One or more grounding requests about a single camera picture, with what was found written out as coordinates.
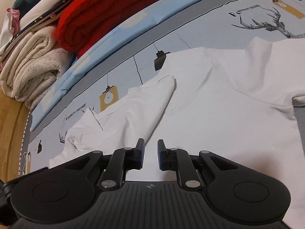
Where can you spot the printed grey bed sheet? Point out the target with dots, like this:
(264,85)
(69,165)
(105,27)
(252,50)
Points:
(220,24)

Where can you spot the red knitted blanket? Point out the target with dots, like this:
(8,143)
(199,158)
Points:
(85,22)

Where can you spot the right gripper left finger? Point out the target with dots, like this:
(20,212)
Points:
(115,166)

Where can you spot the cream fleece blanket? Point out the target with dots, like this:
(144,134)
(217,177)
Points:
(34,64)

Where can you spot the white t-shirt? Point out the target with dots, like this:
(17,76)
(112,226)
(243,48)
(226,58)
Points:
(236,103)

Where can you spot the pink white garment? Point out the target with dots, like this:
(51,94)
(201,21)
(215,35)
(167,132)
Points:
(10,27)

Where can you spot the light blue cloud quilt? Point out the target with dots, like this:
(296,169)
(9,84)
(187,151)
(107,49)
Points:
(127,31)

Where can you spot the white pillow with dark trim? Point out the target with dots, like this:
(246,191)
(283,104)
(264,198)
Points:
(41,15)

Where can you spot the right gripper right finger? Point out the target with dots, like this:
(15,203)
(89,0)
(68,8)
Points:
(179,161)

